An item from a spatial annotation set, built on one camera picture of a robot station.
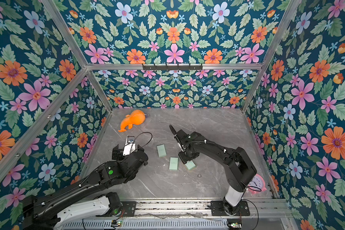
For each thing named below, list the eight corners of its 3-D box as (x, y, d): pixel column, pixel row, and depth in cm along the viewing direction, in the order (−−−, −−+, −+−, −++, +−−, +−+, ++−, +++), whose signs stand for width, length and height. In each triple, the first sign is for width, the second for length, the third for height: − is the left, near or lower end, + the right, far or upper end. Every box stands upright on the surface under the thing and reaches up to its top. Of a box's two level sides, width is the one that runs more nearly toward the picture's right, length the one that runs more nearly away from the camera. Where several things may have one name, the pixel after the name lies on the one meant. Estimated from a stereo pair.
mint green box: (159, 157, 95) (158, 155, 92) (156, 148, 99) (155, 146, 97) (167, 155, 96) (167, 152, 94) (164, 145, 100) (164, 143, 98)
